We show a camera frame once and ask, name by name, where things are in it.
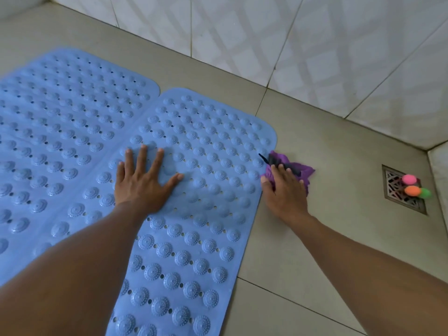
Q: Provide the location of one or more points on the person's right hand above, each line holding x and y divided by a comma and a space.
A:
288, 199

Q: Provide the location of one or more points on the person's left hand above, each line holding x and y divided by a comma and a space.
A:
141, 188

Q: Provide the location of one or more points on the purple and black cloth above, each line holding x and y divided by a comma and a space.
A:
299, 173

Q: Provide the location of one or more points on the blue bath mat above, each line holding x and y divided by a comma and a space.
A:
203, 206
63, 136

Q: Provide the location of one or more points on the person's left forearm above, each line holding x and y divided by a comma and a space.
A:
70, 276

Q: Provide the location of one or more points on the person's right forearm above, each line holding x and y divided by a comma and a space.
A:
378, 279

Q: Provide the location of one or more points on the square metal floor drain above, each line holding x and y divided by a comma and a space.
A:
393, 187

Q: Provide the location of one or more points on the pink fuzzy ball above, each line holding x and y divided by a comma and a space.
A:
409, 179

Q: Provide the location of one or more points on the orange fuzzy ball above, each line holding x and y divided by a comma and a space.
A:
412, 191

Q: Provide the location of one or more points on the green fuzzy ball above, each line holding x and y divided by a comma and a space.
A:
425, 193

